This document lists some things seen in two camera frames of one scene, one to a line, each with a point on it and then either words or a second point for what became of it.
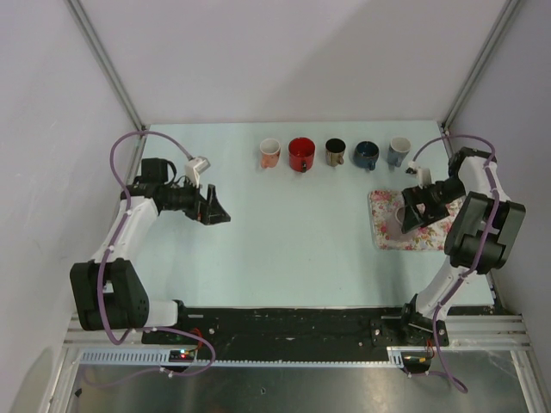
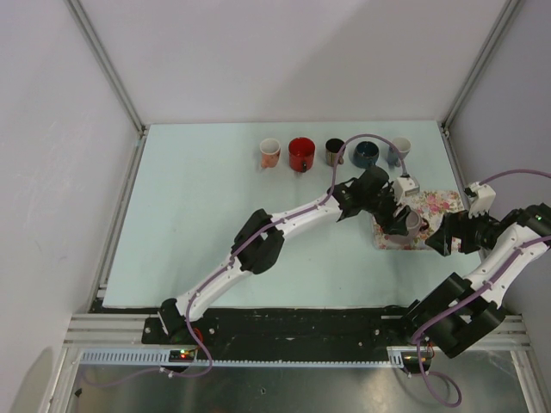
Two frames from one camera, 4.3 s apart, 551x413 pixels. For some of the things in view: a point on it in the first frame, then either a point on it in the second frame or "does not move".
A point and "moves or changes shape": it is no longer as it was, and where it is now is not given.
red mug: x=300 y=153 does not move
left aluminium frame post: x=101 y=52 does not move
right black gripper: x=411 y=218 to x=456 y=224
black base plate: x=294 y=328 does not move
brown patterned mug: x=335 y=148 does not move
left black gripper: x=207 y=212 to x=386 y=219
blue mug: x=366 y=154 does not move
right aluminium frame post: x=505 y=15 does not move
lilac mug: x=399 y=214 moves or changes shape
